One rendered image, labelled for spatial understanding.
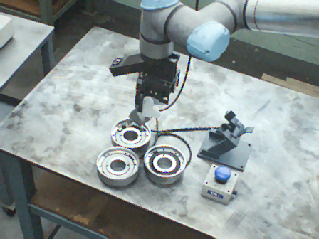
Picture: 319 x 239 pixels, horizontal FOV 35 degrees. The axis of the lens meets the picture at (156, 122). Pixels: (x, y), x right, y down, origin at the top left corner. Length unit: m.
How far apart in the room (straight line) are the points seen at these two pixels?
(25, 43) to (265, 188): 1.02
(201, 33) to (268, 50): 2.00
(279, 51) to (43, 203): 1.80
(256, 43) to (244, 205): 1.78
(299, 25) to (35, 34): 1.18
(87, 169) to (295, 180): 0.53
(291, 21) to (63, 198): 0.89
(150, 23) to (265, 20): 0.23
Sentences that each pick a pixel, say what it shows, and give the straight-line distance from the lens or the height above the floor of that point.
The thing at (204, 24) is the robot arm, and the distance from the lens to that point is 0.96.
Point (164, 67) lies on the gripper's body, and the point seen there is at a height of 1.11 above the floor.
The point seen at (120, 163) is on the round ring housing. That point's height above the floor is 0.81.
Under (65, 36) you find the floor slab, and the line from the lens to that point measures 3.07.
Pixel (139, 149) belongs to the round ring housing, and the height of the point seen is 0.83.
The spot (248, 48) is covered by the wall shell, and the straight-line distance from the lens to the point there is 2.97.
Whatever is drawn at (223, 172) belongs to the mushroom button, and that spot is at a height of 0.87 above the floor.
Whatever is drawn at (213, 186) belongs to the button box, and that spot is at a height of 0.85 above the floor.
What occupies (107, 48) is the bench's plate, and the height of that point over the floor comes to 0.80.
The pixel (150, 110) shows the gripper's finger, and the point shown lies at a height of 0.98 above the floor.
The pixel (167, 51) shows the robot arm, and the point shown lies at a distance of 1.07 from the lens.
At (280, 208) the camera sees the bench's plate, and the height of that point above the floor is 0.80.
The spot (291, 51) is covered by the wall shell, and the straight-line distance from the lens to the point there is 2.92.
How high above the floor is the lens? 1.80
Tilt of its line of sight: 45 degrees down
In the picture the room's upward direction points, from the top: 5 degrees clockwise
